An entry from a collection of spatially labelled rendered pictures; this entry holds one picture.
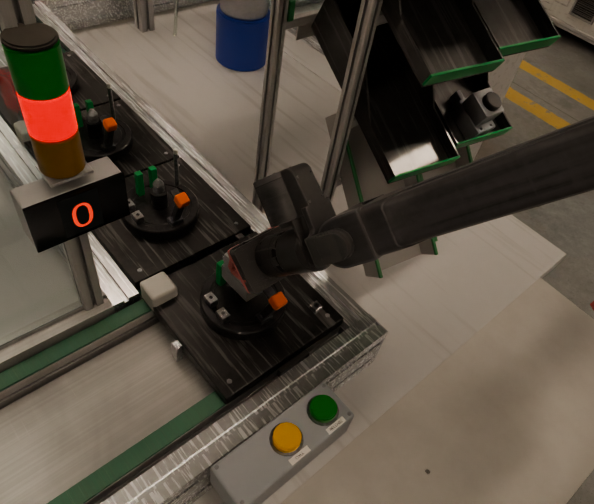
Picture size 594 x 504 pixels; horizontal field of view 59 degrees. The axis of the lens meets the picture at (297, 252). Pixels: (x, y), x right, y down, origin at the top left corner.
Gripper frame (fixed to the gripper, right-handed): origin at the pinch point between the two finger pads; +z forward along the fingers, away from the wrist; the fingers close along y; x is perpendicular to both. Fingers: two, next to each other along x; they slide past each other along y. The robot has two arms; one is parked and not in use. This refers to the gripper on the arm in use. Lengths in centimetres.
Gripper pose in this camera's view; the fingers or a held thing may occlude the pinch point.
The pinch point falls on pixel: (245, 261)
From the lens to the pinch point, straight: 78.2
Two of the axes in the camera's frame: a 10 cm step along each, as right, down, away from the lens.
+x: 4.3, 8.9, 1.4
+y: -7.5, 4.4, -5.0
